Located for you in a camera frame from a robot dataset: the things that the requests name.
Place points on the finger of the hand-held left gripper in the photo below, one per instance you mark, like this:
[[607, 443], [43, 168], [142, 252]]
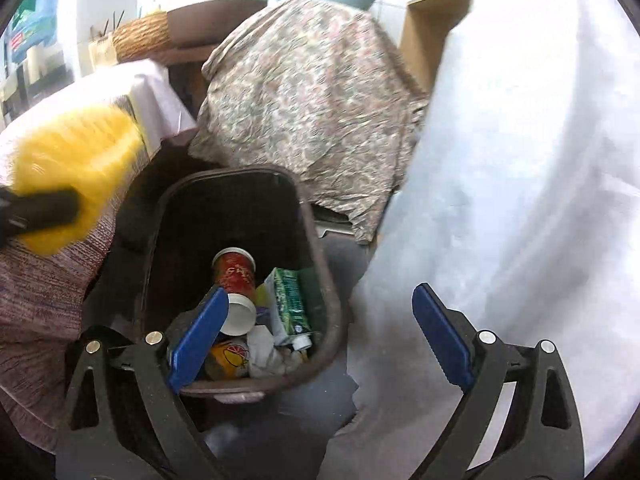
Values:
[[40, 210]]

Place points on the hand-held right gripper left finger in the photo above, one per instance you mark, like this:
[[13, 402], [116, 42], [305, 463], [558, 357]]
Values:
[[197, 340]]

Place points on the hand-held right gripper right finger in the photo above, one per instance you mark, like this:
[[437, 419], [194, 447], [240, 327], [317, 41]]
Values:
[[442, 335]]

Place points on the white orange-print carton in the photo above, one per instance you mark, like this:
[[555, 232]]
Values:
[[227, 360]]

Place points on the white tissue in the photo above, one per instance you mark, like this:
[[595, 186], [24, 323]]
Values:
[[265, 355]]

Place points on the yellow fries snack bag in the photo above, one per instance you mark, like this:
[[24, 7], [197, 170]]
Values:
[[75, 150]]

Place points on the red paper cup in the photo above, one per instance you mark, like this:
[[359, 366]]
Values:
[[234, 272]]

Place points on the green drink carton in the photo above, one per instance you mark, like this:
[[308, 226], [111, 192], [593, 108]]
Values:
[[290, 305]]

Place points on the dark brown trash bin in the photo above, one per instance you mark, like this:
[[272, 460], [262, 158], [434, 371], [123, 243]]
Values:
[[200, 220]]

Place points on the white cloth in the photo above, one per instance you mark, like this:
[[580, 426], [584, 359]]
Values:
[[510, 185]]

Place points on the woven basket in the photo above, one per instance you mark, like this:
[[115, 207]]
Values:
[[140, 35]]

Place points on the floral patterned cloth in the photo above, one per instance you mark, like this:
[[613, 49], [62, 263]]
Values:
[[310, 110]]

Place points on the wooden shelf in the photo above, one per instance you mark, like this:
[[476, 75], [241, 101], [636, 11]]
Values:
[[425, 35]]

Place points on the wall poster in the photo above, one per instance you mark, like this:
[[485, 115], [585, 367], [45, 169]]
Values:
[[35, 20]]

